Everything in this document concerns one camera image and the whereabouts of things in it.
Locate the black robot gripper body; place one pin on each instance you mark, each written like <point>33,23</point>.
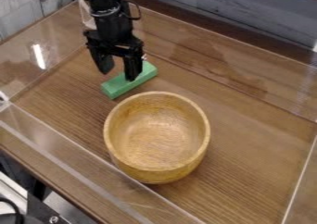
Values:
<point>111,38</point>

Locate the brown wooden bowl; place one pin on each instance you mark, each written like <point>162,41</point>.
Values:
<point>156,135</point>

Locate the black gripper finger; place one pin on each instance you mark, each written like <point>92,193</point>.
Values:
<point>102,58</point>
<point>132,66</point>

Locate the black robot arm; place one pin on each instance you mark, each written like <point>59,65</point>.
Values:
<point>108,5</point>

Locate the black metal frame bracket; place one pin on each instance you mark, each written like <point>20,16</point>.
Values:
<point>41,214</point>

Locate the green rectangular block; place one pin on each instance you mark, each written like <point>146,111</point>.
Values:
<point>118,85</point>

